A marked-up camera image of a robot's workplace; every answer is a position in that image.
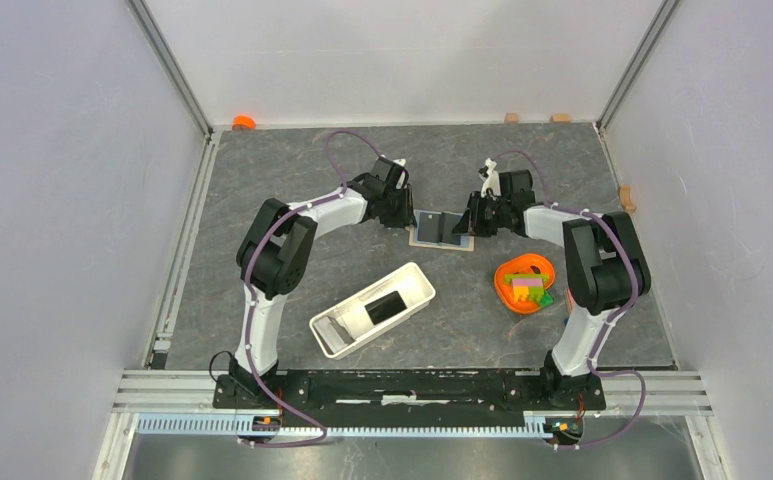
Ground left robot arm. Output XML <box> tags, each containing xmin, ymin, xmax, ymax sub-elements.
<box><xmin>229</xmin><ymin>156</ymin><xmax>415</xmax><ymax>408</ymax></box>

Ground black credit card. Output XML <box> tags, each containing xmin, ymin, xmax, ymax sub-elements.
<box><xmin>415</xmin><ymin>211</ymin><xmax>443</xmax><ymax>244</ymax></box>
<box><xmin>440</xmin><ymin>212</ymin><xmax>471</xmax><ymax>249</ymax></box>
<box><xmin>365</xmin><ymin>291</ymin><xmax>407</xmax><ymax>325</ymax></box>

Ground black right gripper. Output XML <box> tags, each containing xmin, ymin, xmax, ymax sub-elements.
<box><xmin>452</xmin><ymin>192</ymin><xmax>510</xmax><ymax>239</ymax></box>

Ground white toothed cable rail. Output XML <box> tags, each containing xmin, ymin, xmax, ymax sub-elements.
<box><xmin>136</xmin><ymin>413</ymin><xmax>552</xmax><ymax>440</ymax></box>

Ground orange round cap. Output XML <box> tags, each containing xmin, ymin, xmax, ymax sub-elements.
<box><xmin>231</xmin><ymin>115</ymin><xmax>256</xmax><ymax>131</ymax></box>

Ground white plastic tray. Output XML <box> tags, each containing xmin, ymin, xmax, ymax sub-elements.
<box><xmin>309</xmin><ymin>262</ymin><xmax>436</xmax><ymax>360</ymax></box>

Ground wooden block right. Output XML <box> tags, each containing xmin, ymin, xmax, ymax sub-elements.
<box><xmin>550</xmin><ymin>113</ymin><xmax>572</xmax><ymax>123</ymax></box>

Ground curved wooden piece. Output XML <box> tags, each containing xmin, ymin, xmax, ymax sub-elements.
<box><xmin>618</xmin><ymin>185</ymin><xmax>637</xmax><ymax>214</ymax></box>

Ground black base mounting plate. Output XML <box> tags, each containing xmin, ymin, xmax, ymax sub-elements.
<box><xmin>213</xmin><ymin>368</ymin><xmax>606</xmax><ymax>428</ymax></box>

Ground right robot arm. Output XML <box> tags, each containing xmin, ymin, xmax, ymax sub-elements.
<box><xmin>453</xmin><ymin>161</ymin><xmax>651</xmax><ymax>408</ymax></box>

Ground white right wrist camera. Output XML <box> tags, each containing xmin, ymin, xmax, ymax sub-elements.
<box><xmin>478</xmin><ymin>158</ymin><xmax>501</xmax><ymax>198</ymax></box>

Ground beige leather card holder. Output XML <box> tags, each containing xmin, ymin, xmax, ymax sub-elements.
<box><xmin>408</xmin><ymin>210</ymin><xmax>474</xmax><ymax>252</ymax></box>

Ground orange bowl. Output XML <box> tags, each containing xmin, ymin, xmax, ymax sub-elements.
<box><xmin>494</xmin><ymin>253</ymin><xmax>556</xmax><ymax>315</ymax></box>

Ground coloured toy blocks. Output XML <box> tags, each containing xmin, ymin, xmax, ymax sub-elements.
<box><xmin>501</xmin><ymin>273</ymin><xmax>554</xmax><ymax>314</ymax></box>

